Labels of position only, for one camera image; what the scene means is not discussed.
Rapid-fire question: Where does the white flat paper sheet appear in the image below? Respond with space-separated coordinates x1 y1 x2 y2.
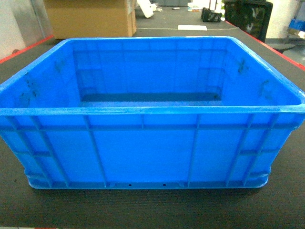
178 25 208 31

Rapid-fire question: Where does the large blue plastic crate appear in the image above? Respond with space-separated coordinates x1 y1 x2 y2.
0 36 305 189

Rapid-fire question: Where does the black monitor with red edge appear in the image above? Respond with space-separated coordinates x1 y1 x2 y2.
224 0 273 42

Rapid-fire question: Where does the brown cardboard box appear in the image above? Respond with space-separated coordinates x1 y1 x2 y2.
44 0 136 39

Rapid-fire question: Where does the small black box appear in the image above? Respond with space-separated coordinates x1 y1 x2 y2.
201 8 222 23

